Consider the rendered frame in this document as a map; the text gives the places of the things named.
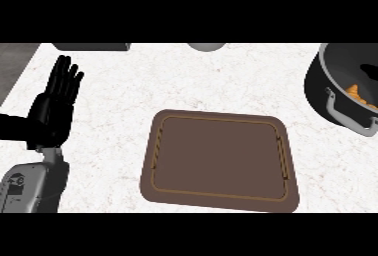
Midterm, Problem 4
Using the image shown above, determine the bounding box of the black pot with grey handle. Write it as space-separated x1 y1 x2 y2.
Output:
303 43 378 138

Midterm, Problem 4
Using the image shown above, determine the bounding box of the dark grey flat block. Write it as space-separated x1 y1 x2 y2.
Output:
52 43 133 52

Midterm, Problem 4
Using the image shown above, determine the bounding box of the grey round object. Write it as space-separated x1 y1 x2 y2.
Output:
187 43 228 53

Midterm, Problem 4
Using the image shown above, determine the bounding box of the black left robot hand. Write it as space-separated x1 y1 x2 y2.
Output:
0 54 86 152

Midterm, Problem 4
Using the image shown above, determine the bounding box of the brown tray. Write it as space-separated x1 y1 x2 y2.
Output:
139 109 302 214

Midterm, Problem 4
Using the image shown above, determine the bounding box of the orange croissant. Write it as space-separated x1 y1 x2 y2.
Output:
345 84 378 111

